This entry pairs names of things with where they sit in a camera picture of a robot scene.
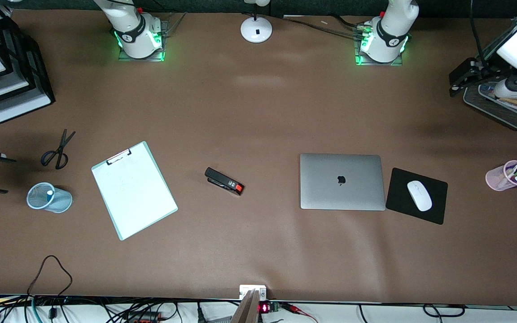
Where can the pink mesh pen cup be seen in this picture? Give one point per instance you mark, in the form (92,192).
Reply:
(496,179)

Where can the black mesh desk organizer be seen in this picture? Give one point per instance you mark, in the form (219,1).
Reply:
(510,117)

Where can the red LED circuit board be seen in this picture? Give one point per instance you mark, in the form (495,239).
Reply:
(268,307)

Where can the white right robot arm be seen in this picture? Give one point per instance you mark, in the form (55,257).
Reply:
(135,31)

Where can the silver laptop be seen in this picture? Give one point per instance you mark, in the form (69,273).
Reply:
(341,181)

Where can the orange power strip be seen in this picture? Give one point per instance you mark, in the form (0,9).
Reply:
(144,317)

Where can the black mouse pad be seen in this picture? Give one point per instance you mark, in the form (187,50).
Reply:
(397,202)

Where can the black stacked paper tray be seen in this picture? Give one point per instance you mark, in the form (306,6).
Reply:
(16,105)

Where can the black red stapler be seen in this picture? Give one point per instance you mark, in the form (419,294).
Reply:
(222,180)

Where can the teal clipboard with white paper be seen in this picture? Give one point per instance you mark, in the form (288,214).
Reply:
(137,197)

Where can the wooden camera stand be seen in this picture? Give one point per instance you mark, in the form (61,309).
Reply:
(247,309)

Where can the black scissors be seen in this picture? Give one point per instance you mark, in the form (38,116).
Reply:
(61,150)

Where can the white computer mouse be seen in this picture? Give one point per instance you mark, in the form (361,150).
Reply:
(419,195)

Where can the white round stand base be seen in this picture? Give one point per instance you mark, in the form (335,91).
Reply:
(256,30)

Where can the small white box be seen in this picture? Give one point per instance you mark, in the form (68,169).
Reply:
(245,289)

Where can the blue mesh pen cup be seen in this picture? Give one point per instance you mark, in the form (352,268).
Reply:
(59,202)

